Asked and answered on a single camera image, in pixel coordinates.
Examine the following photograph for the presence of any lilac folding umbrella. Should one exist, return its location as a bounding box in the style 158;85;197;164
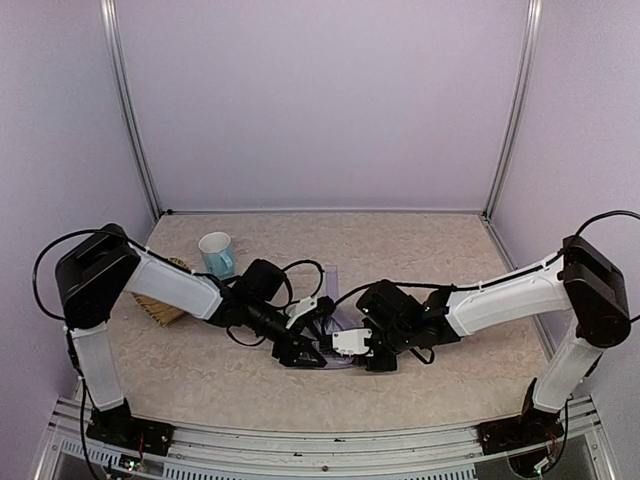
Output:
299;262;371;372

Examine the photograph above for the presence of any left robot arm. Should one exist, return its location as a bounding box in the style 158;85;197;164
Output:
54;223;327;413

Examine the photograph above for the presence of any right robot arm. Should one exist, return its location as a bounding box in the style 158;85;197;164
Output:
356;235;632;414

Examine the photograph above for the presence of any woven bamboo tray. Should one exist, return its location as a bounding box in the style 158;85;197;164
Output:
130;257;191;329

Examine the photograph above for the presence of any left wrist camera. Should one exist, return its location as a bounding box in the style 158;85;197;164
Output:
285;296;317;330

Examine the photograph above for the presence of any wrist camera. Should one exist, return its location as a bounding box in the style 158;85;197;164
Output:
285;296;317;330
319;328;373;357

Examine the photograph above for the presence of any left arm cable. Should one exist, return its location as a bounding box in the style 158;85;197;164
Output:
279;258;328;311

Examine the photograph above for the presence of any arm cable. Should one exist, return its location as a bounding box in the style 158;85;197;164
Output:
539;209;640;271
279;258;328;311

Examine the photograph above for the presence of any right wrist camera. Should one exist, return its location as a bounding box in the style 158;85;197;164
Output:
319;328;373;357

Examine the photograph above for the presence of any aluminium front rail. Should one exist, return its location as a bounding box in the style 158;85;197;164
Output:
34;394;616;480

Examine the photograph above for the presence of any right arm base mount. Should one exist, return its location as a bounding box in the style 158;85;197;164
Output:
476;410;564;455

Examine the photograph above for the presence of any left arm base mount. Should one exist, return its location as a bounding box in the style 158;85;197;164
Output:
86;412;175;456

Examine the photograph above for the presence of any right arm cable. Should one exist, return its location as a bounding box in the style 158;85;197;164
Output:
539;209;640;271

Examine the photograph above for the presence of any right frame post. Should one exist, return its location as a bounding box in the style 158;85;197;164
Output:
483;0;543;223

